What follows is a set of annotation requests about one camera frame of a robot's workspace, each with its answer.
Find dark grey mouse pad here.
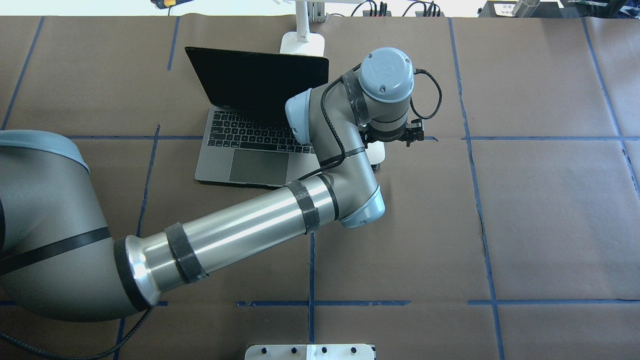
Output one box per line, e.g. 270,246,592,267
365,141,386,172

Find grey laptop computer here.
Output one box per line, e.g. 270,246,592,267
185,47,330,187

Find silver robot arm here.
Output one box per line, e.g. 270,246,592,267
1,47,422,322

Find black orange power hub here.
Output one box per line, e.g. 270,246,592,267
357,0,393,18

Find orange black tool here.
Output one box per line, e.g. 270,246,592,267
150,0,192,10

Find black box with label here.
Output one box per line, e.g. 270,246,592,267
477,0,567,19

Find silver metal cylinder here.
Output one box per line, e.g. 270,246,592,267
511,0,541,18

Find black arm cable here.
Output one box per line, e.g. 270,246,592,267
0,62,443,360

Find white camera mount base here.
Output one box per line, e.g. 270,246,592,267
244,343,377,360

